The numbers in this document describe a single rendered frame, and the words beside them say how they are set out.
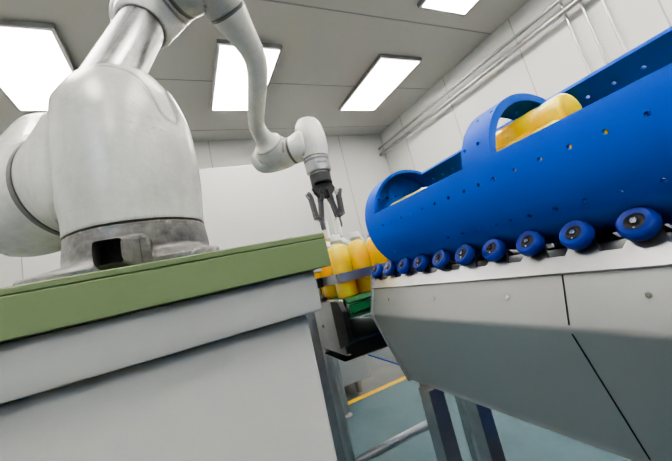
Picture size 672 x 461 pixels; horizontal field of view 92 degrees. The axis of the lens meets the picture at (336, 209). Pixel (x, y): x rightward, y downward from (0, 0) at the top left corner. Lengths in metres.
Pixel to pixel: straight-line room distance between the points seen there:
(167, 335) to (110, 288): 0.06
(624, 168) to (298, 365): 0.44
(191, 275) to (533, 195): 0.48
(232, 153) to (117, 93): 5.13
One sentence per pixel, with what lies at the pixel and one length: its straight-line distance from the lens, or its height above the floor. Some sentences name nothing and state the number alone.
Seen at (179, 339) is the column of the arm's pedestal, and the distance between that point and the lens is 0.31.
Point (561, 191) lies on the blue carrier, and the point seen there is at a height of 1.03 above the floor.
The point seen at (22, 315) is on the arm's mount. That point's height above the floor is 1.01.
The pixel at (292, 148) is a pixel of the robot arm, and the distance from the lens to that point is 1.18.
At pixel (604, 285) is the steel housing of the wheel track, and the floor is 0.89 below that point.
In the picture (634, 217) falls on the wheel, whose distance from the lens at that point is 0.55.
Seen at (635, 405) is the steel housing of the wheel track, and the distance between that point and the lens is 0.65.
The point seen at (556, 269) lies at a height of 0.92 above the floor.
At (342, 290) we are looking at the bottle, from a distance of 1.08.
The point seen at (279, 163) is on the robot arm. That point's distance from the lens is 1.21.
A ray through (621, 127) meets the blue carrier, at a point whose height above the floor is 1.08.
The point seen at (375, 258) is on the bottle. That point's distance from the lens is 1.14.
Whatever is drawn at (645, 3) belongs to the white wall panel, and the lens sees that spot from 4.28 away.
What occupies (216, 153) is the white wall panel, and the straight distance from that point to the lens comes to 5.54.
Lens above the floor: 0.99
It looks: 10 degrees up
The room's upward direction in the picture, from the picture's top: 14 degrees counter-clockwise
